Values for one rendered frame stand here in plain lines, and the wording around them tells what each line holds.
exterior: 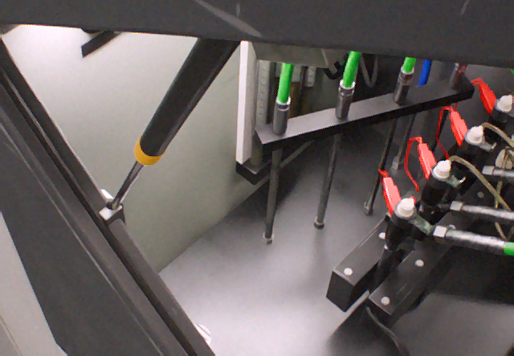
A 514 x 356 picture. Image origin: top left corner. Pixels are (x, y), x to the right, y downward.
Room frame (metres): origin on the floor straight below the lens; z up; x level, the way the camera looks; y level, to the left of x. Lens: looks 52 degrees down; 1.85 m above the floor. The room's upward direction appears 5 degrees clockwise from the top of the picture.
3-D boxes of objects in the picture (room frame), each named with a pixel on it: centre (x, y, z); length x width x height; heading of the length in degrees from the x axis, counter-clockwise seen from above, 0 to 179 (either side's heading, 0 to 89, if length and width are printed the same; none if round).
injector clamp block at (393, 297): (0.61, -0.25, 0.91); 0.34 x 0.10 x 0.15; 141
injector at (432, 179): (0.57, -0.23, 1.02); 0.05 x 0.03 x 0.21; 51
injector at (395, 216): (0.51, -0.18, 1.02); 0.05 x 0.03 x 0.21; 51
